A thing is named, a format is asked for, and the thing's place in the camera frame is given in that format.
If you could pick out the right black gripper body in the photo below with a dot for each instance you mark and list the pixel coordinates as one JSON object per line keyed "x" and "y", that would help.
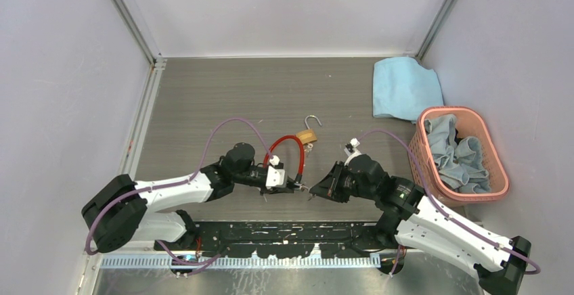
{"x": 339, "y": 189}

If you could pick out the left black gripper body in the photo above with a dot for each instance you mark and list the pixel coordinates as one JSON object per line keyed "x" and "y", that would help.
{"x": 263, "y": 190}

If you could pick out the brass padlock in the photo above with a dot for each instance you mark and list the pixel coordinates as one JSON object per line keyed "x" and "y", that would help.
{"x": 308, "y": 135}

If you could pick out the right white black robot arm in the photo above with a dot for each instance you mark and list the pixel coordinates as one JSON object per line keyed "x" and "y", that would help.
{"x": 412, "y": 219}

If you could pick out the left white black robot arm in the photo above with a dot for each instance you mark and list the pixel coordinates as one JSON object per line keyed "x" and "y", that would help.
{"x": 126, "y": 210}

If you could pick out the light blue cloth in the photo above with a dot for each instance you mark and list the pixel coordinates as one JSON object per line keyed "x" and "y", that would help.
{"x": 403, "y": 89}

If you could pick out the grey-blue cloth in basket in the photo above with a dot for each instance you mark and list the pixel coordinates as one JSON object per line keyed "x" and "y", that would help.
{"x": 459, "y": 161}

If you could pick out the pink plastic basket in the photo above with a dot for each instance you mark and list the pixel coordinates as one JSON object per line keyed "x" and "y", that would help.
{"x": 470, "y": 123}

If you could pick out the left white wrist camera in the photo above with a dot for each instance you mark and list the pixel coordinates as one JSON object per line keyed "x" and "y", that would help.
{"x": 276, "y": 175}

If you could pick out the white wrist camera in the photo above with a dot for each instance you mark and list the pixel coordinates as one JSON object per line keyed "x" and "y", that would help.
{"x": 276, "y": 175}
{"x": 351, "y": 148}

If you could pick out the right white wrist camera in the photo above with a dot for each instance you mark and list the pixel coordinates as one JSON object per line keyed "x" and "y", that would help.
{"x": 351, "y": 148}

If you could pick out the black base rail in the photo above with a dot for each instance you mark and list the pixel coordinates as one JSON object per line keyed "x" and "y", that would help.
{"x": 279, "y": 239}

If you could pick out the white slotted cable duct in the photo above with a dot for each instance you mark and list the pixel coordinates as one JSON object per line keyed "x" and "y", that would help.
{"x": 164, "y": 261}

